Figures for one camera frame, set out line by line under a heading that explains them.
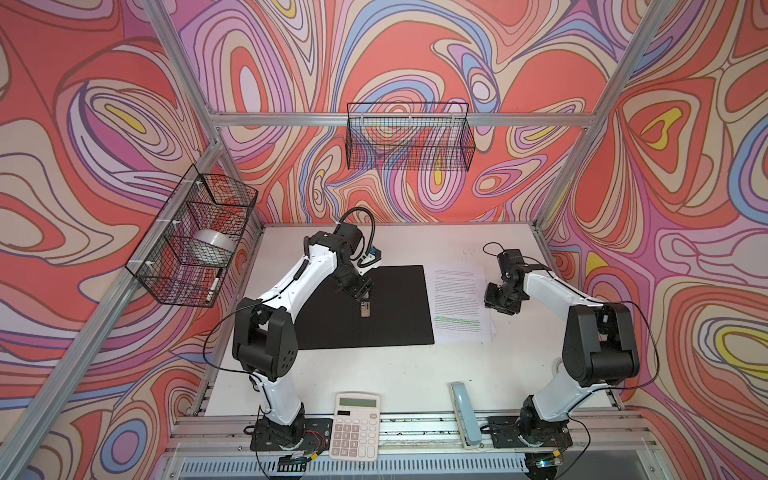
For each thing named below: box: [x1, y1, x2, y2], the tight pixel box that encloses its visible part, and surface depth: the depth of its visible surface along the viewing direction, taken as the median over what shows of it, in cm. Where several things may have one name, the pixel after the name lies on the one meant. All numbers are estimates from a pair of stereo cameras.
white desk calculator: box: [329, 392, 381, 462], surface depth 75 cm
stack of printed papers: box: [426, 263, 496, 343], surface depth 98 cm
